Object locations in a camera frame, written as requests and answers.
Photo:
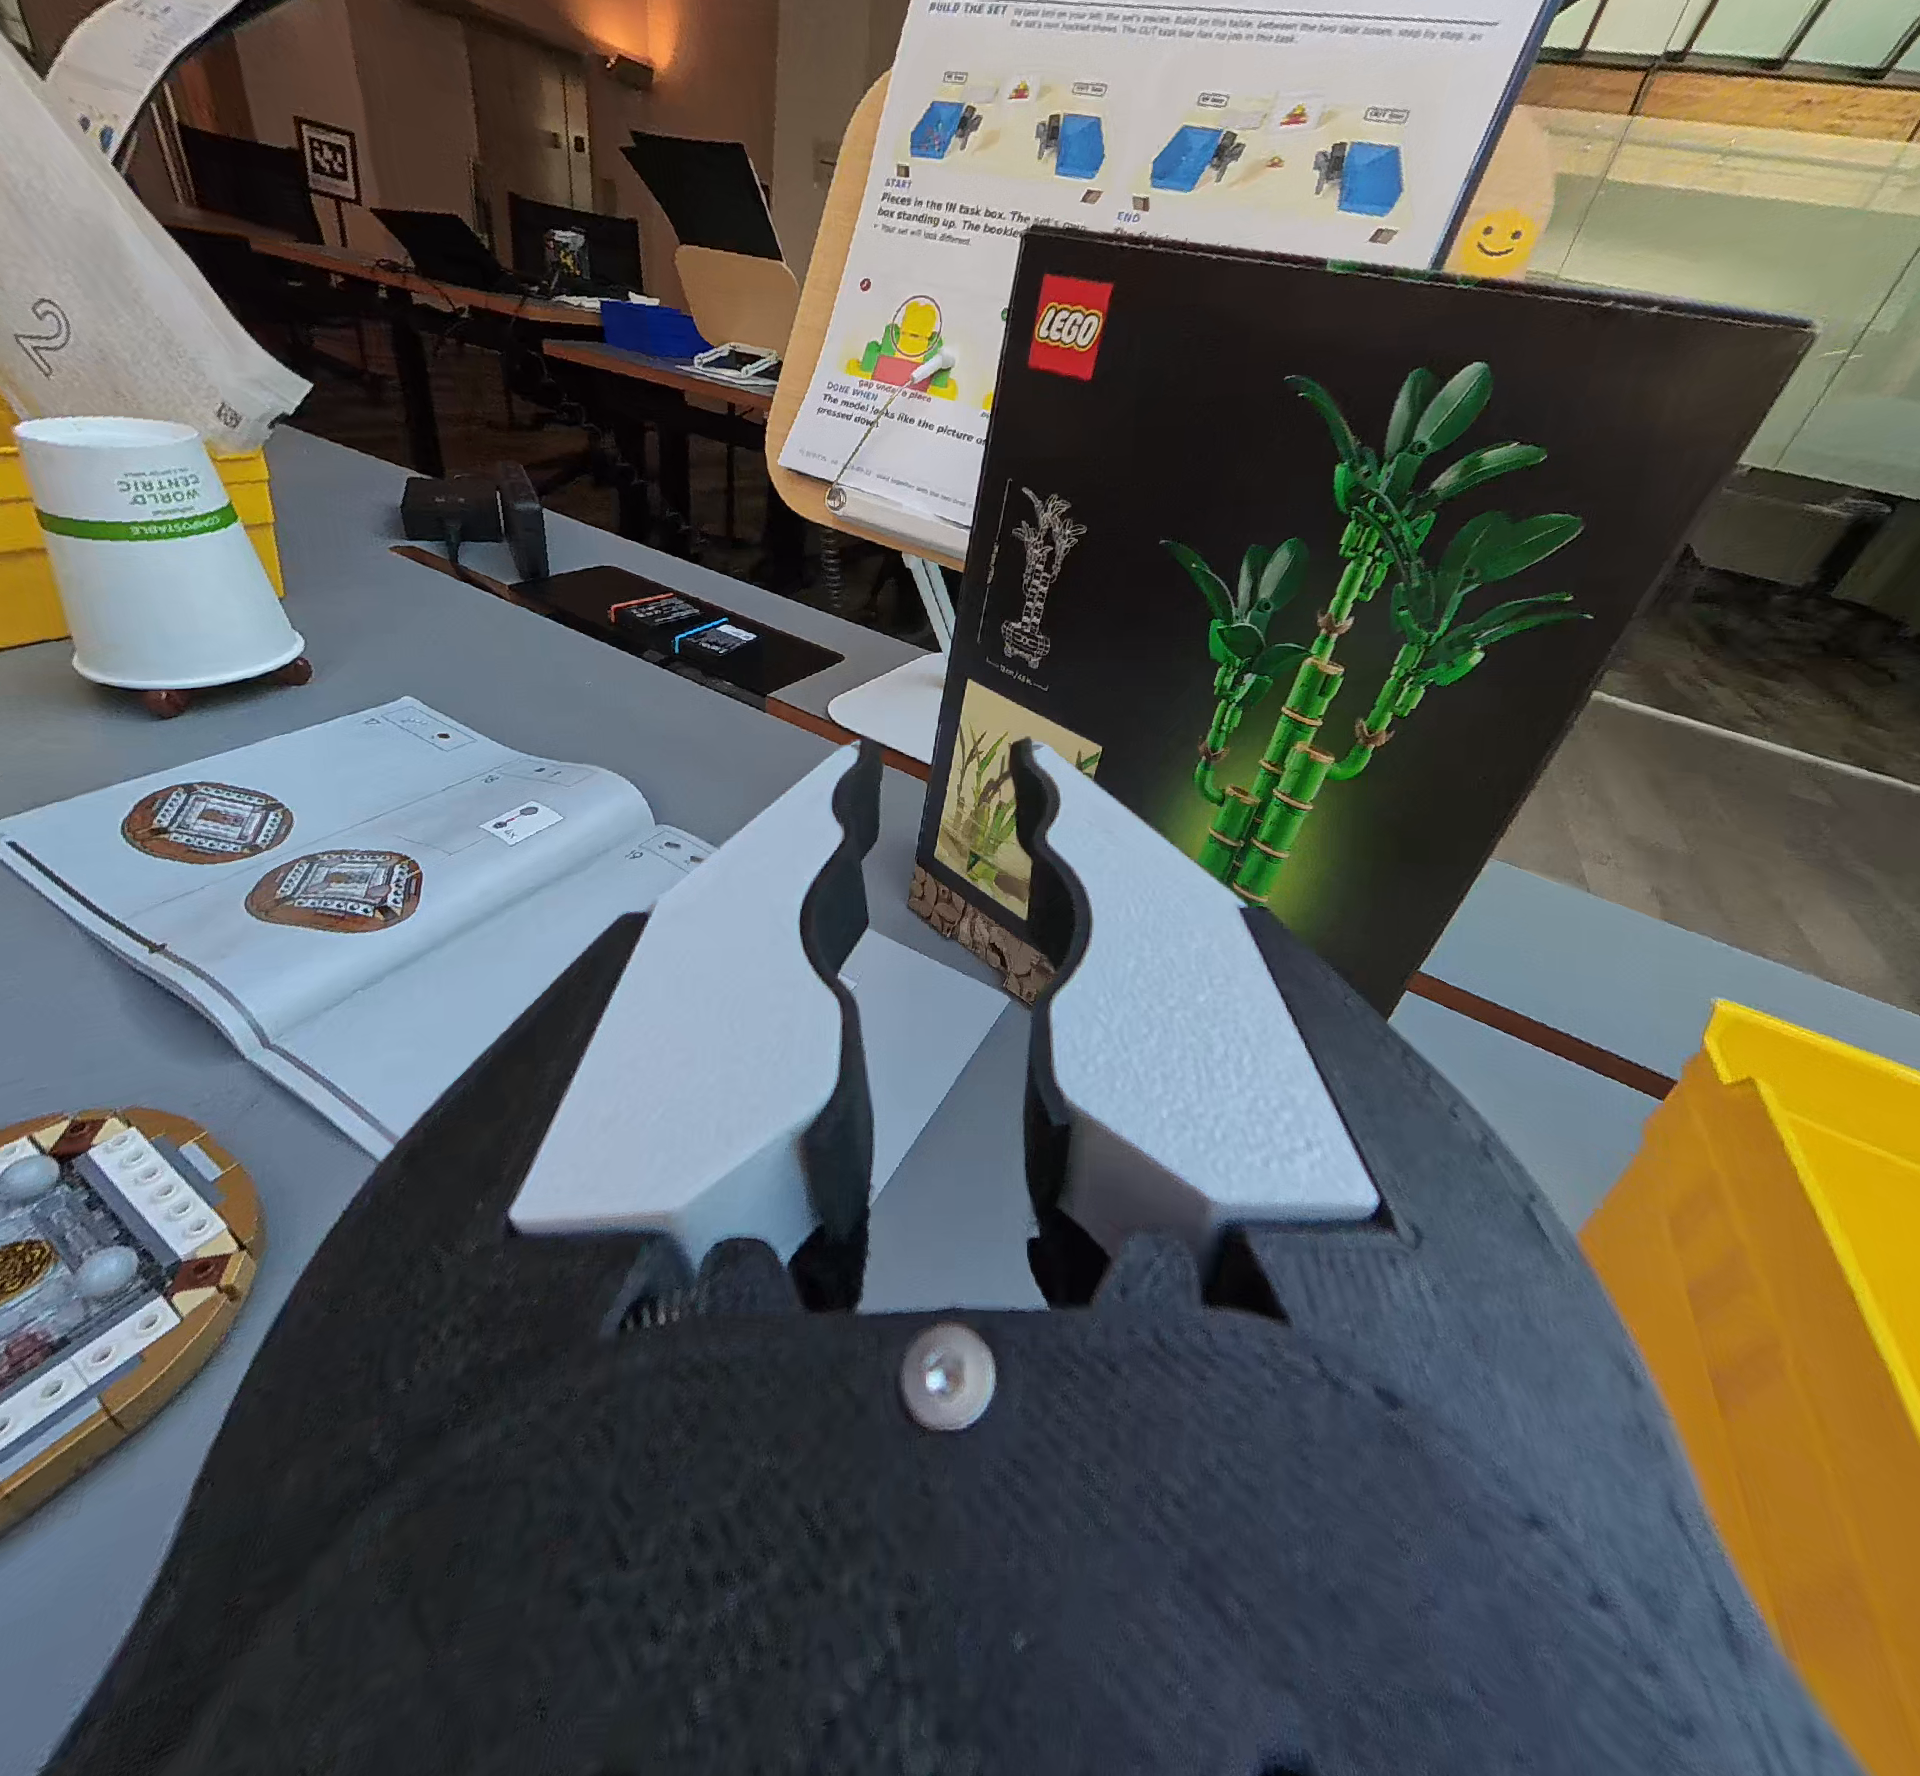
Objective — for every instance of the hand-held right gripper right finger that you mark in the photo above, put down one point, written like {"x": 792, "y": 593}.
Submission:
{"x": 1200, "y": 1055}

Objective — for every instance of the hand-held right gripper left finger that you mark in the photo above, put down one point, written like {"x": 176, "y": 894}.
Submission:
{"x": 706, "y": 1055}

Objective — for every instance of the black lego set box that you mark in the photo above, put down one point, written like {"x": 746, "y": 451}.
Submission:
{"x": 1576, "y": 829}

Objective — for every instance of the round brown lego model base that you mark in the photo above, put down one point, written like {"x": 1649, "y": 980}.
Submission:
{"x": 150, "y": 1296}

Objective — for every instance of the open instruction booklet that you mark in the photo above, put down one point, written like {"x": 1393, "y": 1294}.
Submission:
{"x": 376, "y": 966}

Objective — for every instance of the white stand base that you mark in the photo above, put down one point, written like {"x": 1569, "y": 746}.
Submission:
{"x": 886, "y": 702}

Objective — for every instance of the black flat tray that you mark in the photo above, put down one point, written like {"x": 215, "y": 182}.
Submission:
{"x": 787, "y": 668}

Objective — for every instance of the black battery blue label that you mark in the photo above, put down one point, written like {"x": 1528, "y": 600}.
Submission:
{"x": 713, "y": 639}

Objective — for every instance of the black battery red label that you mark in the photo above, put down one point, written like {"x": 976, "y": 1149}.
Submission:
{"x": 645, "y": 611}

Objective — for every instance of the black rectangular box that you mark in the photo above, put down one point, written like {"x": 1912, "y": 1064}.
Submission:
{"x": 523, "y": 522}

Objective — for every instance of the black power adapter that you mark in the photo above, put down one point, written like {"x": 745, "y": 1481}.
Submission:
{"x": 451, "y": 501}

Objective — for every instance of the yellow plastic bin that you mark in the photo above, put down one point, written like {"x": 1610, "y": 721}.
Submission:
{"x": 1772, "y": 1356}

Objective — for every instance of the long wooden background table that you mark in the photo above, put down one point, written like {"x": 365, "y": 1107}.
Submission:
{"x": 630, "y": 374}

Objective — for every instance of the small white tray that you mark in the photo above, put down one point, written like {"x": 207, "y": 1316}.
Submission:
{"x": 737, "y": 361}

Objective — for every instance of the white paper cup green band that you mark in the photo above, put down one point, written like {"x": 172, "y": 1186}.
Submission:
{"x": 166, "y": 591}

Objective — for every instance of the blue plastic bin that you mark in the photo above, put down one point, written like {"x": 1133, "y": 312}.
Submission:
{"x": 654, "y": 328}

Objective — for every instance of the light wooden document stand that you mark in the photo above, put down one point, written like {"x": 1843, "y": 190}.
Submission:
{"x": 817, "y": 321}

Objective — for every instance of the wooden stand with black sheet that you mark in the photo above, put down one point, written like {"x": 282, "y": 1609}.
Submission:
{"x": 737, "y": 297}

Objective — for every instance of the black monitor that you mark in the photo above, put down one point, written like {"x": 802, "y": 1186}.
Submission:
{"x": 579, "y": 246}

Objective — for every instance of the stack of yellow bins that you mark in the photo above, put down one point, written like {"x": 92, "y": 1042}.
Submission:
{"x": 32, "y": 562}

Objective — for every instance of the black laptop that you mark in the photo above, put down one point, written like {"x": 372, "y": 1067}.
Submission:
{"x": 436, "y": 248}

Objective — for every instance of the yellow smiley sticker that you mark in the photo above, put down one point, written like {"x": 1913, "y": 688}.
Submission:
{"x": 1495, "y": 242}

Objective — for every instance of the white printed paper bag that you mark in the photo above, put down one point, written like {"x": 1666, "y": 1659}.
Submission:
{"x": 105, "y": 305}

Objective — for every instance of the black white tag sign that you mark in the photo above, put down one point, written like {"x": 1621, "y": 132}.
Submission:
{"x": 330, "y": 157}

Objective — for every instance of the white sheet on stand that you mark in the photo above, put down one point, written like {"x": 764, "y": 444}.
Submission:
{"x": 166, "y": 36}

